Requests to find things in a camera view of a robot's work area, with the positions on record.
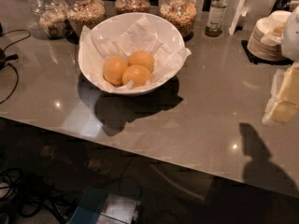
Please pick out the glass jar with oats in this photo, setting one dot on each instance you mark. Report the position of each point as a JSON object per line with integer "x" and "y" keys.
{"x": 51, "y": 17}

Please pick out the black tray under plates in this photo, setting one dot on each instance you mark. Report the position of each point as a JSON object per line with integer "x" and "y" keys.
{"x": 253, "y": 59}

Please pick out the white ceramic bowl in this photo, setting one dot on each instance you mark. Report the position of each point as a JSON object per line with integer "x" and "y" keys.
{"x": 130, "y": 25}

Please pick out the white paper liner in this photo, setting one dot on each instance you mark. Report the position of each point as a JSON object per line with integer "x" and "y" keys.
{"x": 140, "y": 38}

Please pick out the glass jar with brown cereal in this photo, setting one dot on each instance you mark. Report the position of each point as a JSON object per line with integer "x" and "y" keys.
{"x": 128, "y": 6}

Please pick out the stack of white plates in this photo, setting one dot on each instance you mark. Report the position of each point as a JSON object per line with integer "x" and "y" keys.
{"x": 265, "y": 40}

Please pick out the orange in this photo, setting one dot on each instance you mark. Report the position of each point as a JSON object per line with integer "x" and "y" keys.
{"x": 113, "y": 69}
{"x": 143, "y": 58}
{"x": 137, "y": 75}

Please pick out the white upright card stand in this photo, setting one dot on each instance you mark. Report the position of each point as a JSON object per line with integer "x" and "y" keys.
{"x": 237, "y": 16}

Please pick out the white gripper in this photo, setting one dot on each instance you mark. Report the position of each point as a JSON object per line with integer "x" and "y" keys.
{"x": 291, "y": 36}

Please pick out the glass jar with grains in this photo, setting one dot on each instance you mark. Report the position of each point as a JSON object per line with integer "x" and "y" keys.
{"x": 85, "y": 13}

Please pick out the glass jar with colourful cereal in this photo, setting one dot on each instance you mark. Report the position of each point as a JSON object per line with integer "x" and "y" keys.
{"x": 181, "y": 13}

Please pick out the blue and silver box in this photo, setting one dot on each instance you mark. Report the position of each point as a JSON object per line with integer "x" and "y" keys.
{"x": 100, "y": 207}

